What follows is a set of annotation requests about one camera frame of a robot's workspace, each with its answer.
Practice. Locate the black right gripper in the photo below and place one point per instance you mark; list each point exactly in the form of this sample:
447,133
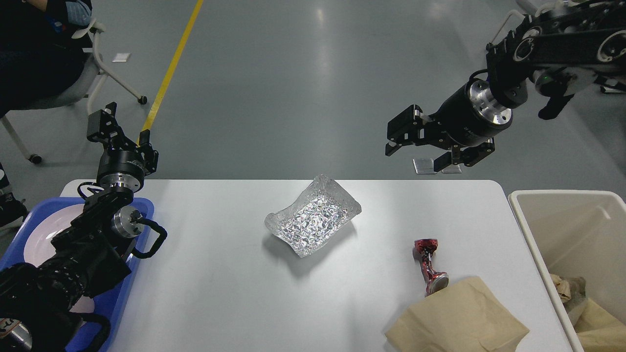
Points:
471,117

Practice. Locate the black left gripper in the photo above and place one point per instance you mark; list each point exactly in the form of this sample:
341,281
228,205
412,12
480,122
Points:
118,165

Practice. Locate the pink plate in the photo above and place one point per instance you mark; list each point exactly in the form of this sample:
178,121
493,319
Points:
38,247

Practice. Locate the crushed red soda can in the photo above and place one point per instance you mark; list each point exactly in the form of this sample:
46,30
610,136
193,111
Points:
424,250

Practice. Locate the brown paper bag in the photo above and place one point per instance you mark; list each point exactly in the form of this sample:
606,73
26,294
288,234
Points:
599,331
464,317

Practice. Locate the brown paper ball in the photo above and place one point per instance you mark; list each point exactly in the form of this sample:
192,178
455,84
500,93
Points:
562,288

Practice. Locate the foil tray with paper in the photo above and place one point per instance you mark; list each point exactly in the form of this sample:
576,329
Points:
575,308

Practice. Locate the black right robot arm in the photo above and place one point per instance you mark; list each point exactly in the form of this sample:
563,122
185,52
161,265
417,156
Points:
560,50

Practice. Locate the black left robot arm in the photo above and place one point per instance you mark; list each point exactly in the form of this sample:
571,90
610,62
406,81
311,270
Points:
90,255

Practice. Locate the silver floor outlet plates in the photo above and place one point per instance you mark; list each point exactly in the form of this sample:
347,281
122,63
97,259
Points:
426,166

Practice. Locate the grey office chair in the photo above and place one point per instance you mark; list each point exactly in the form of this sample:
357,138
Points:
88,85

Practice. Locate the white floor tag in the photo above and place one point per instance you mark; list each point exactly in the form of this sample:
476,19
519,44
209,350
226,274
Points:
121,57

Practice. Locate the person in black clothes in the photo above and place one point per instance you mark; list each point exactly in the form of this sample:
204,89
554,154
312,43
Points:
38,56

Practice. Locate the grey chair in background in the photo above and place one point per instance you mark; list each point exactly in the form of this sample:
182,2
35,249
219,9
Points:
529,8

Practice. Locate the beige plastic bin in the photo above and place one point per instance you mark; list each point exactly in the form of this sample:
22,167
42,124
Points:
576,233

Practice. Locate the white object at right edge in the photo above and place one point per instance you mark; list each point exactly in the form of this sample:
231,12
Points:
612,90

